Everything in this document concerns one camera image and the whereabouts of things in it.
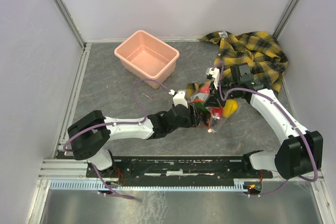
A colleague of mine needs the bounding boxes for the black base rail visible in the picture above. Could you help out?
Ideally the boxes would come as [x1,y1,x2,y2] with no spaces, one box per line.
[101,156,273,187]

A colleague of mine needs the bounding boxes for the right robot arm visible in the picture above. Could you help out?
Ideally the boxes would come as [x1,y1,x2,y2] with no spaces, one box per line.
[206,63,323,182]

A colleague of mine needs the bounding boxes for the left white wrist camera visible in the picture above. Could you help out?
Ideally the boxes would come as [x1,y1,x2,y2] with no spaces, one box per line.
[169,89,188,108]

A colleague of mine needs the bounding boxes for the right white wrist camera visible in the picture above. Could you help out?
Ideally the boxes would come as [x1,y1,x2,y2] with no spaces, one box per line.
[206,67,220,90]

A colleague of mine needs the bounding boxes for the dark green fake avocado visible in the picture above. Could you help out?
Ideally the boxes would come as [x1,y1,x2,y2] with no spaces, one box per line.
[195,102,208,113]

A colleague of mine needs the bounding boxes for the pink plastic bin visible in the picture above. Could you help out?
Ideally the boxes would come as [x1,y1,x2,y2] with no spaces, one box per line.
[114,30,180,89]

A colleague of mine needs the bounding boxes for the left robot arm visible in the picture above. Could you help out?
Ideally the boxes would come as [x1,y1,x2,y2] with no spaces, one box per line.
[64,103,210,177]

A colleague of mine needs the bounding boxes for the yellow plaid shirt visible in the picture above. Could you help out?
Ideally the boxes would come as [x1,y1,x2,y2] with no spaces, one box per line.
[200,31,289,94]

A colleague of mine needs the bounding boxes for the clear zip top bag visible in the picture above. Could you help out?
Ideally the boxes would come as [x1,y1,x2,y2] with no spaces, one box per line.
[189,84,230,134]

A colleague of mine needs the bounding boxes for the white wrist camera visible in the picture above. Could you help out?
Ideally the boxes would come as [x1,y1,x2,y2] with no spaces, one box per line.
[169,89,188,108]
[206,67,220,90]

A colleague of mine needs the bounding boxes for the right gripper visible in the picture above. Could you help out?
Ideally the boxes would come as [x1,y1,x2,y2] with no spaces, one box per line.
[203,79,239,109]

